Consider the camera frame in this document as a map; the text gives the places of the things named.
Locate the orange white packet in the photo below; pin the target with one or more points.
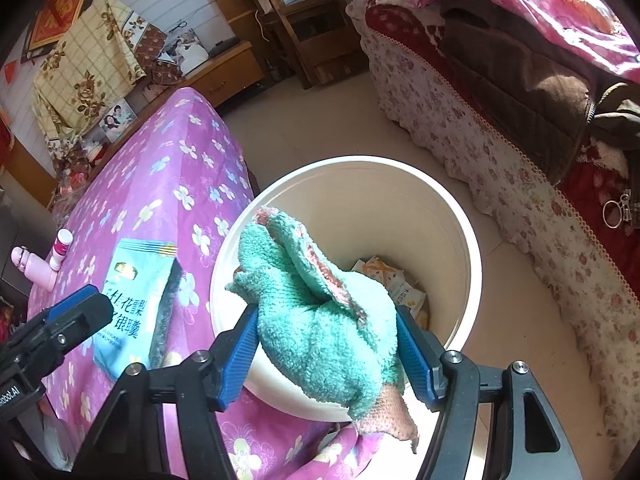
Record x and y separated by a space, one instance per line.
377 271
409 300

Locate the white plastic bucket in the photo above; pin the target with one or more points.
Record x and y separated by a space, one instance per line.
380 200

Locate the green terry towel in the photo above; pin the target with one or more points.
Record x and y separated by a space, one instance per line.
310 325

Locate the dark wooden chair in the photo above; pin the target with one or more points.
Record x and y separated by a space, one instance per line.
320 60

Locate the olive green jacket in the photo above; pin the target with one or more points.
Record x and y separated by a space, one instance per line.
617 115

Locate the brown jacket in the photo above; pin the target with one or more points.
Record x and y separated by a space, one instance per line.
520 85

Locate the small red paper flag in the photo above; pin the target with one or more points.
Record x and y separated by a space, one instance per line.
10 72

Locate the red gold wall picture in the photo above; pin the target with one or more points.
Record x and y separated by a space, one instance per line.
60 15

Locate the white pill bottle pink label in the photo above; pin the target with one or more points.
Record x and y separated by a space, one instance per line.
62 247

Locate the sofa with floral cover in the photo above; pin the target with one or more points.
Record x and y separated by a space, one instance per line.
500 160

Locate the black set-top box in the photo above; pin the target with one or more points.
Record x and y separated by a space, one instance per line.
222 47

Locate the clear plastic bag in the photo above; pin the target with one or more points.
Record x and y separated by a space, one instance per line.
75 185

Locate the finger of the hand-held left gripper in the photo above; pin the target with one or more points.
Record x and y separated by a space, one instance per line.
75 310

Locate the blue snack packet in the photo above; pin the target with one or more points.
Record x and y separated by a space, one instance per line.
130 310

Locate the yellow floral cloth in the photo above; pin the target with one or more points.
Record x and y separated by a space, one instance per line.
85 60

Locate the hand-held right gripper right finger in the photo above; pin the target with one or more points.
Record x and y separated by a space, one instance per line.
415 355

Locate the small framed photo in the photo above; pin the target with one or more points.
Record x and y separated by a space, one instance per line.
116 120

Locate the wooden low cabinet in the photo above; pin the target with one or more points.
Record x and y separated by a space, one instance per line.
225 70

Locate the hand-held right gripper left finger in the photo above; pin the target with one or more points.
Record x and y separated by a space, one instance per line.
239 360

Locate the large unframed couple photo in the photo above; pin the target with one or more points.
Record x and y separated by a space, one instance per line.
187 50

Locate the grey refrigerator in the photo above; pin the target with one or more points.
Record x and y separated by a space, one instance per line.
12 230

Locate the pink water bottle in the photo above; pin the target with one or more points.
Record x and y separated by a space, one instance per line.
37 271

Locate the pink floral tablecloth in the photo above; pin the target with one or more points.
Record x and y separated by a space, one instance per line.
165 170

